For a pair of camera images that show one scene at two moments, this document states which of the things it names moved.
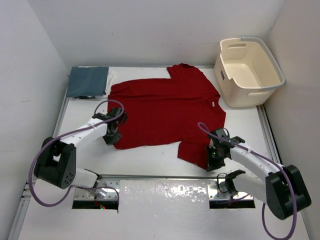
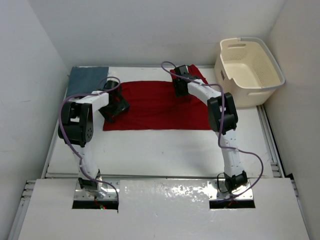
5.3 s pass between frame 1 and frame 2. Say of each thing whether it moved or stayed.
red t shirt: moved
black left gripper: moved
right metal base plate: stayed
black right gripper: moved
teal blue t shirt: stayed
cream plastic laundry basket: stayed
